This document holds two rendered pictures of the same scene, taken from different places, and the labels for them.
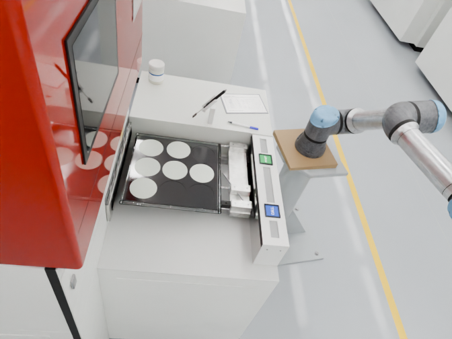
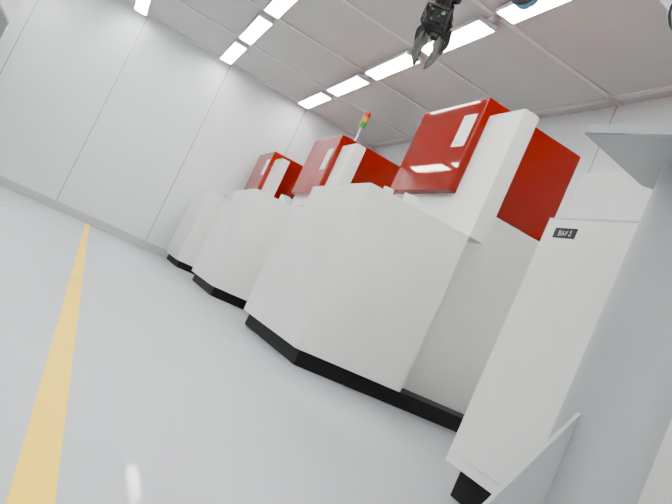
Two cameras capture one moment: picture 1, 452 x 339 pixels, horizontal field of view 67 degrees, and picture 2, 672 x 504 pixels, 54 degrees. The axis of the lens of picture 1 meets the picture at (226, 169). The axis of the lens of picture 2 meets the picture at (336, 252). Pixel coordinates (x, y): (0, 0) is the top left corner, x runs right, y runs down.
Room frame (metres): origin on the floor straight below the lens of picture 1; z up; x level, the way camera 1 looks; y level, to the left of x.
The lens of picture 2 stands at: (2.36, -1.05, 0.33)
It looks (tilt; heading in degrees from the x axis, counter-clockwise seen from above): 5 degrees up; 172
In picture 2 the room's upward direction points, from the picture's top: 25 degrees clockwise
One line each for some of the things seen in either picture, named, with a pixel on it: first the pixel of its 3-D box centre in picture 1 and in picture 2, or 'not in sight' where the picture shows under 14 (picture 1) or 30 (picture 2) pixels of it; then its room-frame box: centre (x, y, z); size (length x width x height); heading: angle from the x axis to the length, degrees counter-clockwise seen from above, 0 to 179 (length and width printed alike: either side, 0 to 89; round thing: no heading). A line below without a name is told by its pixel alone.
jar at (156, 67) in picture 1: (156, 72); not in sight; (1.36, 0.44, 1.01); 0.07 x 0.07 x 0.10
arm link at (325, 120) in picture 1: (323, 122); not in sight; (1.33, -0.37, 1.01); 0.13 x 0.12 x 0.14; 116
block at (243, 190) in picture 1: (240, 189); not in sight; (0.91, -0.08, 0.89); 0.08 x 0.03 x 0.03; 102
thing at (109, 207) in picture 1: (120, 167); not in sight; (0.85, 0.40, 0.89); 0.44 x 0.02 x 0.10; 12
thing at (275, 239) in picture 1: (264, 194); (665, 203); (0.92, -0.17, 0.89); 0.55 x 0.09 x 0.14; 12
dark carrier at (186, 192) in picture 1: (175, 170); not in sight; (0.91, 0.19, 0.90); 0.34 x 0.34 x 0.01; 12
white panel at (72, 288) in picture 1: (103, 180); not in sight; (0.67, 0.37, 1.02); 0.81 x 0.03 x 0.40; 12
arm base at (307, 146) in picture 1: (313, 140); not in sight; (1.34, -0.37, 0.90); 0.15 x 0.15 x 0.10
